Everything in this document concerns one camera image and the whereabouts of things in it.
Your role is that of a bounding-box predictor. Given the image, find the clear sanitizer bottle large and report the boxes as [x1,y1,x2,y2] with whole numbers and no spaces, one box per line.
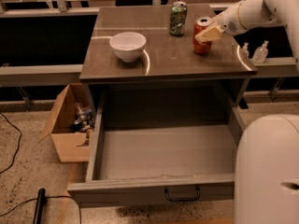
[252,40,268,63]

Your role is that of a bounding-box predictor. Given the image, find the clutter of items in box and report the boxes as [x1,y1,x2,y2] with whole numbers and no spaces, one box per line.
[71,103,94,133]

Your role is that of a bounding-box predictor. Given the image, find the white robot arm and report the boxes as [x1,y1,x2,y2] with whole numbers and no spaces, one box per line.
[195,0,299,224]

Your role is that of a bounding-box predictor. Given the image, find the black floor cable left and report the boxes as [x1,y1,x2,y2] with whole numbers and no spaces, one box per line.
[0,111,23,175]

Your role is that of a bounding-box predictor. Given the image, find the open grey top drawer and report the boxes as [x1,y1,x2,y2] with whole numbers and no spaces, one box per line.
[68,87,243,208]

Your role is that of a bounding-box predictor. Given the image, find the black drawer handle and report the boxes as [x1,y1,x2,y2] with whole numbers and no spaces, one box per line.
[164,187,201,203]

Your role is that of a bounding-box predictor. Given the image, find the white bowl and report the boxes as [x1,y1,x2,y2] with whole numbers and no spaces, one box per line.
[109,32,147,62]

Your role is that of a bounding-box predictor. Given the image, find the cardboard box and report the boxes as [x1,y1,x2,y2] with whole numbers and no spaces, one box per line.
[40,83,93,162]

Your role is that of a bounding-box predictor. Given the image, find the grey metal shelf rail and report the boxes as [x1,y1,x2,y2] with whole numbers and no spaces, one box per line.
[0,64,82,87]

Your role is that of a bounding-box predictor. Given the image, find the green soda can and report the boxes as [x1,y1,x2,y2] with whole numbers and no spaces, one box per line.
[169,1,187,35]

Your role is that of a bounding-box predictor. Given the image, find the red coke can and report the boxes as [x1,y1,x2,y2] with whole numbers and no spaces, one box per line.
[192,17,212,55]

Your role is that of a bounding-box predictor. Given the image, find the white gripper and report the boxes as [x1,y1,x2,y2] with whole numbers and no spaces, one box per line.
[195,2,248,43]

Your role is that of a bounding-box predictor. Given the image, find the black plug with cable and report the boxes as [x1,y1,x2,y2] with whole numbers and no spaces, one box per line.
[0,188,75,224]

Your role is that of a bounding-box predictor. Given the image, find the grey cabinet with counter top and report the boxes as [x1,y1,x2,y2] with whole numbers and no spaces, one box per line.
[80,4,257,103]

